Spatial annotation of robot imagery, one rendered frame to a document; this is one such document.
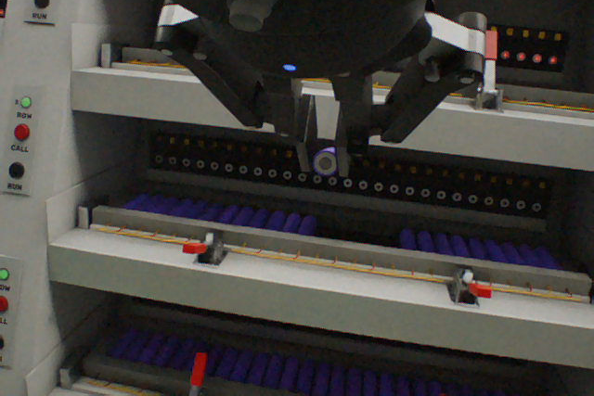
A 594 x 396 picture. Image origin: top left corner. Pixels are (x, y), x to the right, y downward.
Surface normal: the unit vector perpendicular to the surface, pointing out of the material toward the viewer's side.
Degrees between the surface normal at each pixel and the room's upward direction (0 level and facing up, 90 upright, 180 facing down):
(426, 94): 167
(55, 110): 90
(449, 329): 107
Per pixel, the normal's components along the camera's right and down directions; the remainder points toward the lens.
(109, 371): -0.16, 0.26
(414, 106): -0.15, 0.96
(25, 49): -0.13, -0.04
